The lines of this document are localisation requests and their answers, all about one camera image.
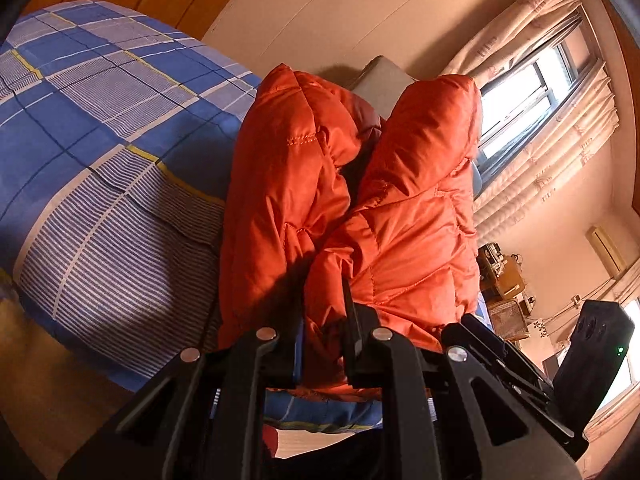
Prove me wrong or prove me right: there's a wooden desk with clutter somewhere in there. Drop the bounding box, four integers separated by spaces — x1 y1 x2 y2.
477 243 535 316

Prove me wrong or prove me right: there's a beige patterned right curtain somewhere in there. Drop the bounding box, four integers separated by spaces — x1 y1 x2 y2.
474 63 620 245

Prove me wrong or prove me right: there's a bright window with frame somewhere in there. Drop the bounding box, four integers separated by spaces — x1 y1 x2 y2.
474 10 600 192

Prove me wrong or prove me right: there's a blue plaid bed sheet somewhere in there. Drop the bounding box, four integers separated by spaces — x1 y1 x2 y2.
0 0 384 434

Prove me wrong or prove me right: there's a wicker back wooden chair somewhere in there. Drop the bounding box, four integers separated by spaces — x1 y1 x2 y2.
488 300 529 341

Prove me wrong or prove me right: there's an orange down puffer jacket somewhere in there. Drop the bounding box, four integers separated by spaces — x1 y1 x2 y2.
218 64 482 402

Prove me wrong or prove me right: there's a wall air conditioner unit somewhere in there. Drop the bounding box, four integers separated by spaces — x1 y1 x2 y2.
586 226 627 278

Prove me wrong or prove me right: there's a beige patterned left curtain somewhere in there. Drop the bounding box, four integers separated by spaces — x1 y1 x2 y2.
442 0 580 88

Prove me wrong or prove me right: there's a beige patterned curtain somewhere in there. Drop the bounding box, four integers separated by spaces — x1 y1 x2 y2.
442 0 580 88
474 63 620 245

